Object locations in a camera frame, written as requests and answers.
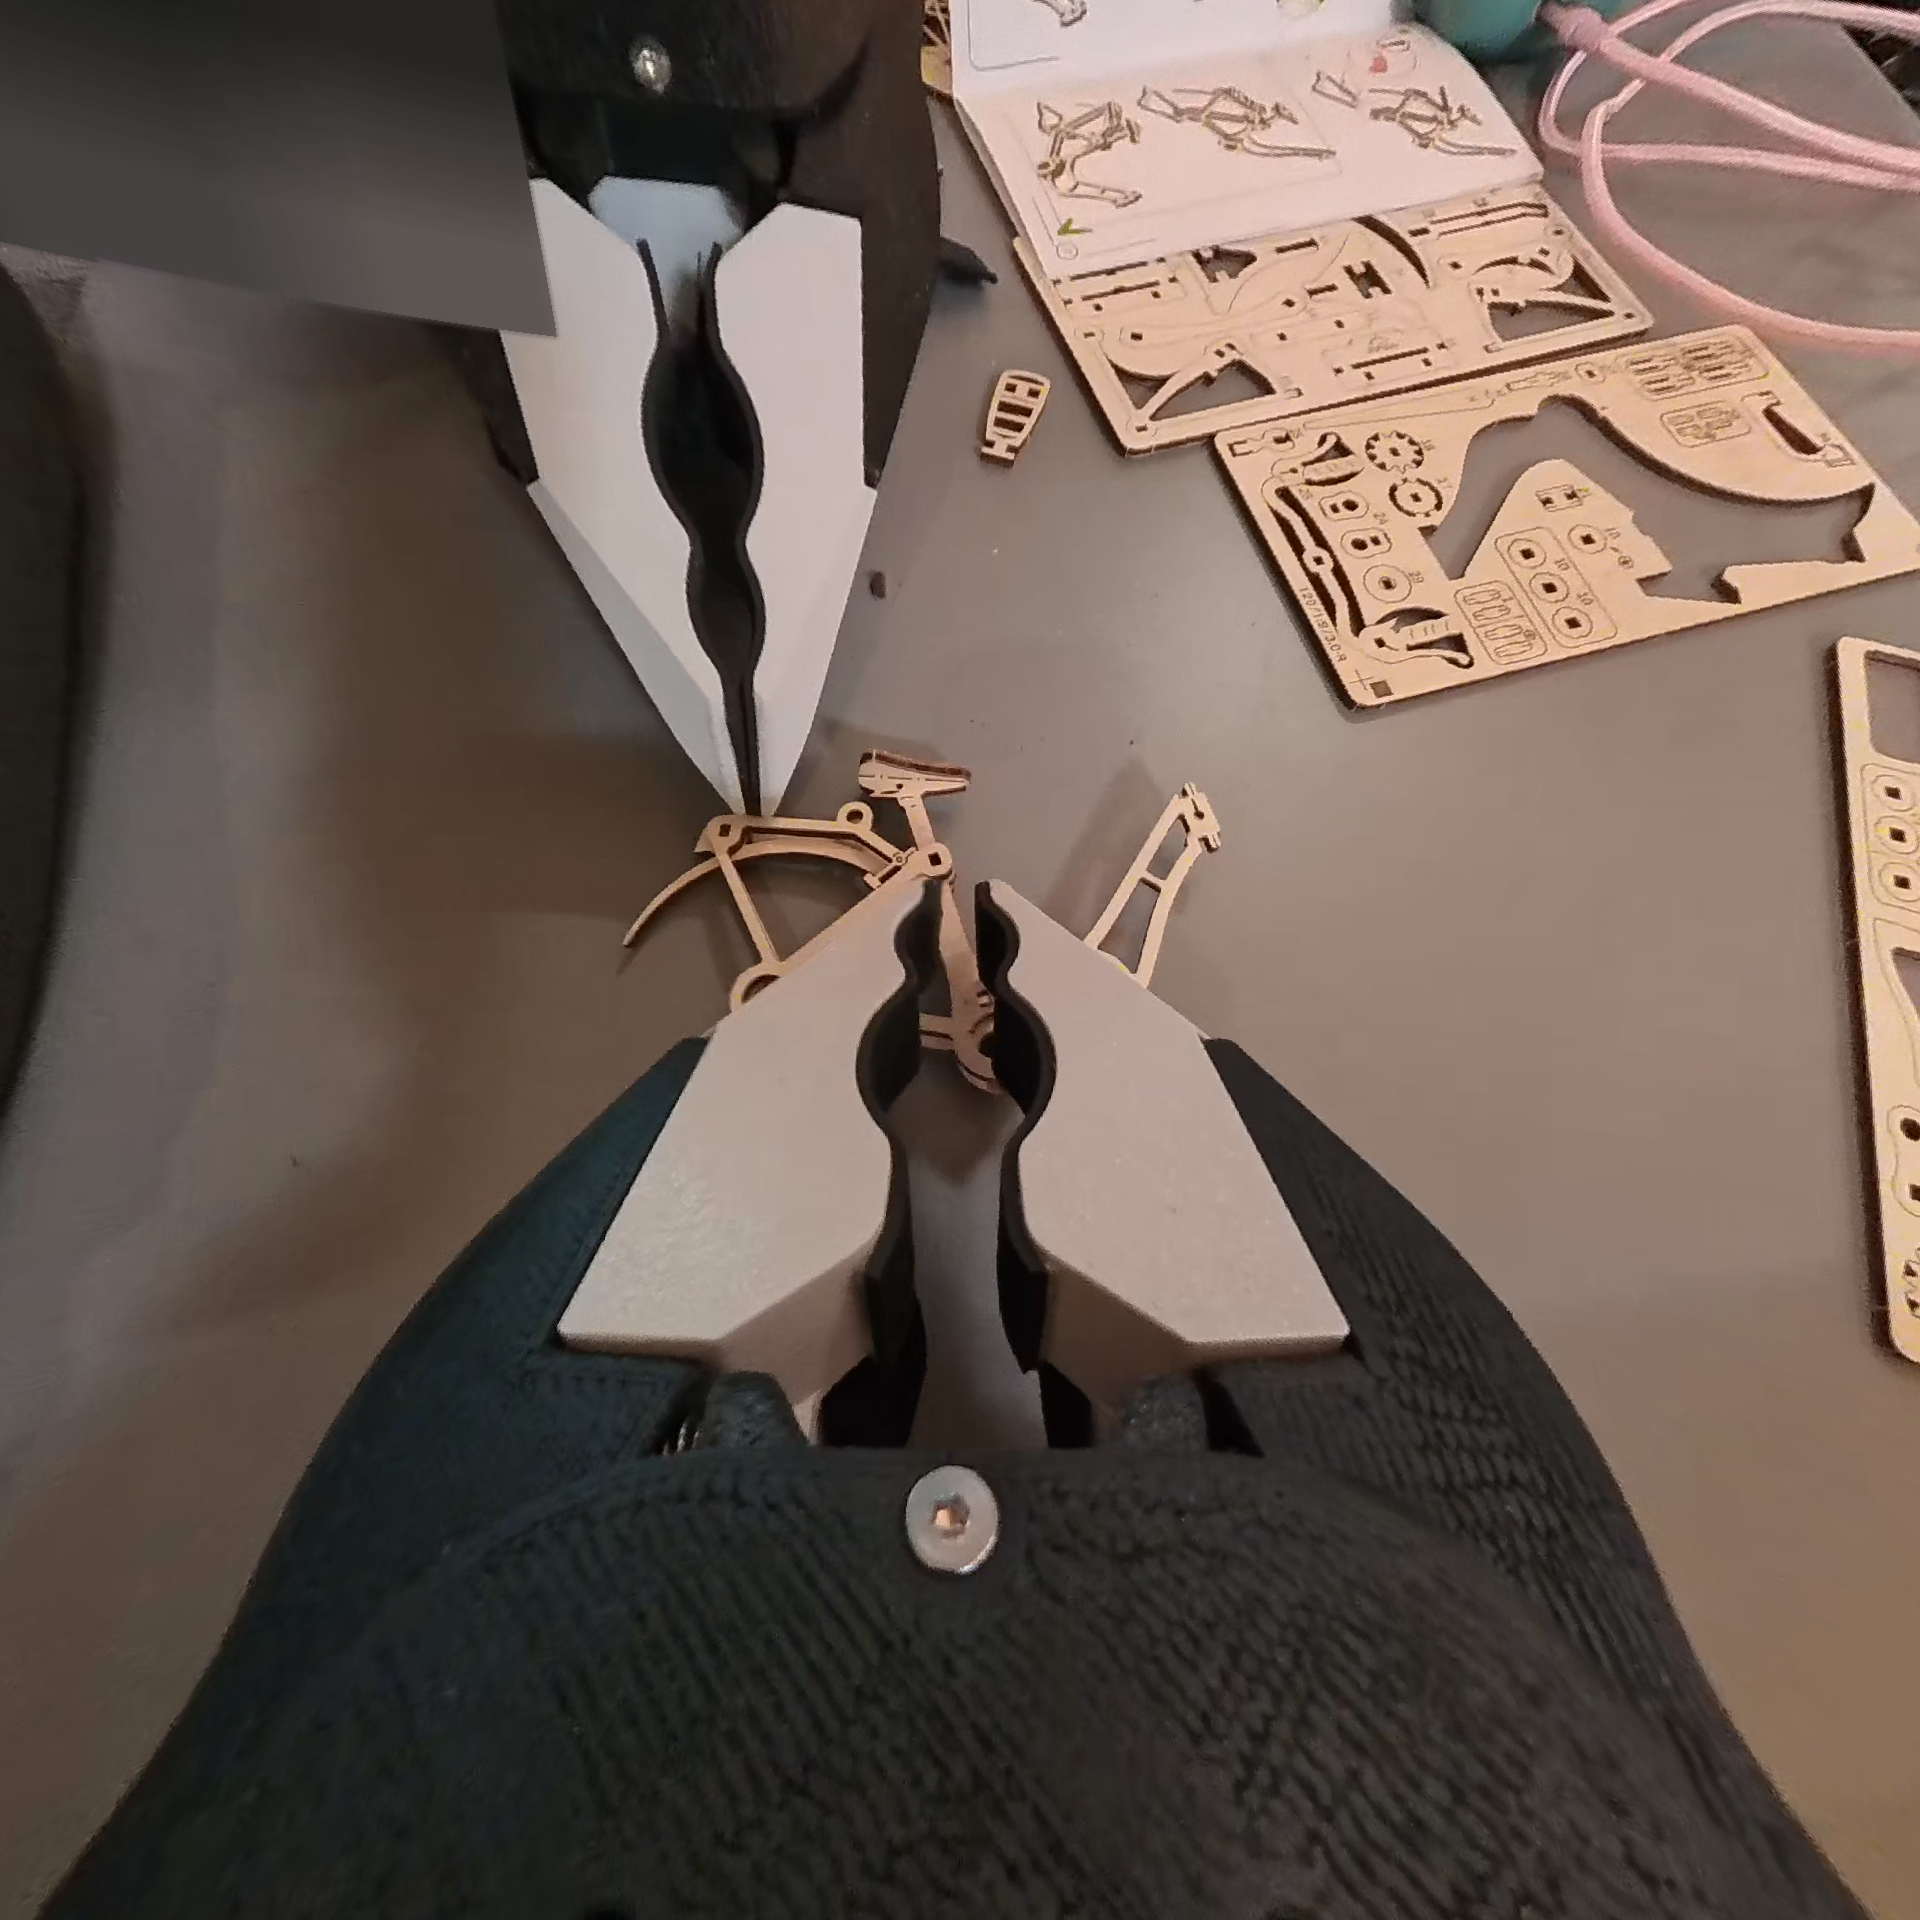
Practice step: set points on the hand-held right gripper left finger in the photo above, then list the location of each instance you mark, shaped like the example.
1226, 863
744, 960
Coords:
718, 1168

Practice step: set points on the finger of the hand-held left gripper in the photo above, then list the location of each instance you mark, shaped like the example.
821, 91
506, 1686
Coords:
818, 452
597, 452

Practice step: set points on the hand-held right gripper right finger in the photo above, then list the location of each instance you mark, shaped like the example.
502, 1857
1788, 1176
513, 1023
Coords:
1184, 1185

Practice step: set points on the wooden bicycle model frame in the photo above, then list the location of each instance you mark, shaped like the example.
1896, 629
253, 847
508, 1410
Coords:
915, 773

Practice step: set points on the wooden lattice fork part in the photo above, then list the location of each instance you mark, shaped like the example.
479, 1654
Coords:
1192, 819

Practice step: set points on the wooden parts sheet curved cutouts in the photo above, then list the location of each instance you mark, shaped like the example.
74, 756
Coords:
1118, 393

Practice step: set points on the narrow wooden parts sheet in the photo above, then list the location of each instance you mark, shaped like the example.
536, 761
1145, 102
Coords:
1876, 718

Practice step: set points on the wide wooden parts sheet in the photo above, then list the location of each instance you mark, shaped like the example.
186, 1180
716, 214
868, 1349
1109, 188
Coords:
1771, 515

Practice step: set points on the small oval wooden part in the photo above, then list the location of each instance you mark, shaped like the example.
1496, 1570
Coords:
994, 447

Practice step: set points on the instruction booklet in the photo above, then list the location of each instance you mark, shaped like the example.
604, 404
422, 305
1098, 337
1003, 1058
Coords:
1201, 164

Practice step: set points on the teal object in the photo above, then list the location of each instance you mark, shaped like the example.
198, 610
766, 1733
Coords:
1478, 21

